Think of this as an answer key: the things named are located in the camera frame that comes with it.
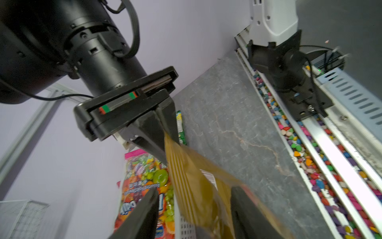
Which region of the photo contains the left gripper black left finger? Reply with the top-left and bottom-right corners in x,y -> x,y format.
109,188 -> 159,239

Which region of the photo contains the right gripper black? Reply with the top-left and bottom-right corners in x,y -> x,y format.
74,66 -> 179,164

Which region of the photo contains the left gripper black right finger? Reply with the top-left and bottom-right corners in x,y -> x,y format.
230,186 -> 282,239

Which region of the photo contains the white plastic basket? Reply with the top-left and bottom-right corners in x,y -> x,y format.
174,196 -> 197,239

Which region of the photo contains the pink fruit candy bag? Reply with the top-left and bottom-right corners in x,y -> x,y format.
114,149 -> 175,239

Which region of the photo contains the gold candy bag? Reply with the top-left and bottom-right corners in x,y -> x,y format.
164,134 -> 294,239

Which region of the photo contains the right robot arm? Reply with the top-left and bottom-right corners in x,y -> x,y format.
1,1 -> 179,163

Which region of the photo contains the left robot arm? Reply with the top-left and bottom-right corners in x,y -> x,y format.
155,1 -> 298,239

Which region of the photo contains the green candy packet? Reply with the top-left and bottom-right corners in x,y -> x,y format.
176,111 -> 187,145

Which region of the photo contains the aluminium mounting rail frame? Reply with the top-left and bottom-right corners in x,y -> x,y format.
235,26 -> 382,239

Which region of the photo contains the white wire side basket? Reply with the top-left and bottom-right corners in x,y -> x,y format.
1,200 -> 49,239

